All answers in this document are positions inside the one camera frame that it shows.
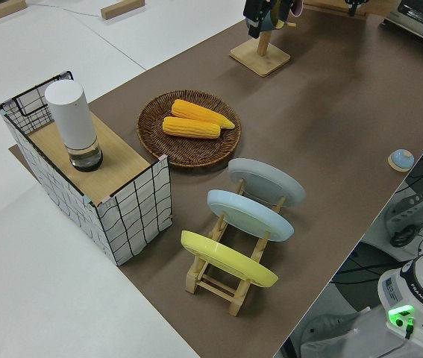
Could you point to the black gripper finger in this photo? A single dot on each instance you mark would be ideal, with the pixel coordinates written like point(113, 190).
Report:
point(255, 18)
point(353, 5)

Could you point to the dark blue mug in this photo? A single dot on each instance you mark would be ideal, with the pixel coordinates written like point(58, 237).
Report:
point(272, 20)

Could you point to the wooden mug rack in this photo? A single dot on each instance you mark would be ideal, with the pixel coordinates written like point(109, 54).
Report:
point(261, 59)

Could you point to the pink mug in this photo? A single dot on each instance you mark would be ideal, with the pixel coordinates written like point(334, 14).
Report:
point(296, 6)

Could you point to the white countertop oven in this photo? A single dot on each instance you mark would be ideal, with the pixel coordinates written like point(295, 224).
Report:
point(412, 15)

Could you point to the brown table mat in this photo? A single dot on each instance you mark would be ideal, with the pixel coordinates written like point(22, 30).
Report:
point(326, 112)

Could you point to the yellow corn cob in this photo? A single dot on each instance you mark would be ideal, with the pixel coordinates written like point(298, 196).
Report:
point(196, 112)
point(190, 128)

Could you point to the brown wicker basket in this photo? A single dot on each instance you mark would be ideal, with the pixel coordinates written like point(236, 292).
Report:
point(196, 153)

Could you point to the grey plate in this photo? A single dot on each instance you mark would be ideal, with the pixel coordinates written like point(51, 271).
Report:
point(267, 179)

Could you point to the blue service bell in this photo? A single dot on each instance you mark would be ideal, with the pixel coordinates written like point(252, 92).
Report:
point(401, 159)

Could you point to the light blue plate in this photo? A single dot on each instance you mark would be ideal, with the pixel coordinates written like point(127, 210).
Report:
point(248, 214)

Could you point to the white cylinder bottle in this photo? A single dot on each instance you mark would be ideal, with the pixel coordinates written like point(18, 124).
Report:
point(71, 119)

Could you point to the yellow plate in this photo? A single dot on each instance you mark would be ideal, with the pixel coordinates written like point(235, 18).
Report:
point(226, 257)

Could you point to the wooden plate rack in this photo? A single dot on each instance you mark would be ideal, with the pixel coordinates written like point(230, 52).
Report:
point(215, 289)

